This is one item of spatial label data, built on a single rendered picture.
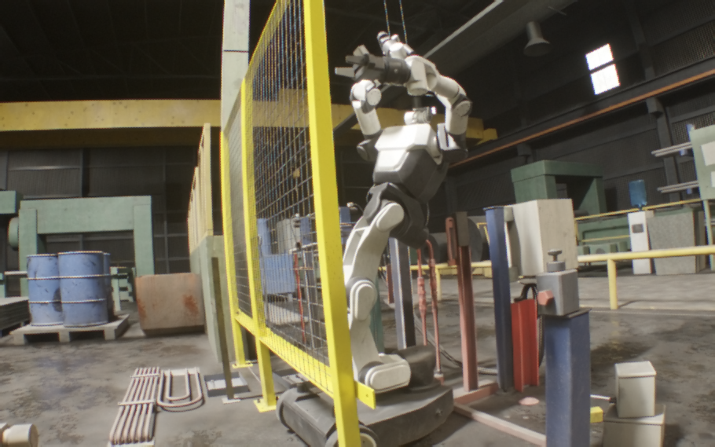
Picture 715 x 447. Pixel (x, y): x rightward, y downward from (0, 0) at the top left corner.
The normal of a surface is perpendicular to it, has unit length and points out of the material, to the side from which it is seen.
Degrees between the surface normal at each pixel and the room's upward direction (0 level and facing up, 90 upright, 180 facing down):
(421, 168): 110
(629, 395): 90
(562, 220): 90
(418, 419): 90
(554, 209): 90
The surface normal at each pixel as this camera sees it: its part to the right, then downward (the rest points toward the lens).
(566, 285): 0.42, -0.13
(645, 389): -0.48, -0.04
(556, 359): -0.90, 0.04
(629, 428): -0.68, -0.01
